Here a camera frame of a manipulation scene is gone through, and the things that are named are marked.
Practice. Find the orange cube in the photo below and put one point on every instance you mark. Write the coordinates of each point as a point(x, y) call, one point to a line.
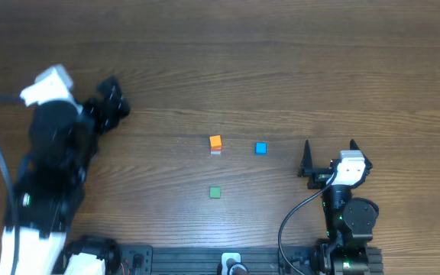
point(215, 141)

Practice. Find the blue cube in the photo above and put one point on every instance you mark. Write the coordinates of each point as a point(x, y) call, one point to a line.
point(261, 148)

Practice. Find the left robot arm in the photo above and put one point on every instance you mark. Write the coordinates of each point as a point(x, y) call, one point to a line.
point(52, 153)

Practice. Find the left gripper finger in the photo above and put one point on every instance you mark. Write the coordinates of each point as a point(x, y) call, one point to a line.
point(114, 101)

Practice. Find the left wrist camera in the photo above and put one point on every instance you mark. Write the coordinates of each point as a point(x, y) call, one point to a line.
point(48, 86)

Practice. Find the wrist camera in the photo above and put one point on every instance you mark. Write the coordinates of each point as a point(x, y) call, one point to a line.
point(48, 86)
point(350, 168)

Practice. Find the green cube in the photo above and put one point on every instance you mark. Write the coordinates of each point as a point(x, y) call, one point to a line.
point(215, 193)

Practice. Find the white cube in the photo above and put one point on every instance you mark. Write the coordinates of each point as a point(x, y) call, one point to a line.
point(215, 153)

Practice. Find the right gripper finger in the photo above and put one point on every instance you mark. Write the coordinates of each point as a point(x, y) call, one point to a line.
point(353, 145)
point(306, 164)

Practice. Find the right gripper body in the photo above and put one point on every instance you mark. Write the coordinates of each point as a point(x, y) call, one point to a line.
point(319, 178)

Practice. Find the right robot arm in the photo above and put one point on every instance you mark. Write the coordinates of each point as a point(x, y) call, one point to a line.
point(351, 221)

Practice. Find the mounting rail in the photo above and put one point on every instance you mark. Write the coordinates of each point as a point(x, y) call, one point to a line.
point(189, 261)

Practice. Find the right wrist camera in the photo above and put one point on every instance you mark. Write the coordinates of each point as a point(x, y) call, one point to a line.
point(350, 168)

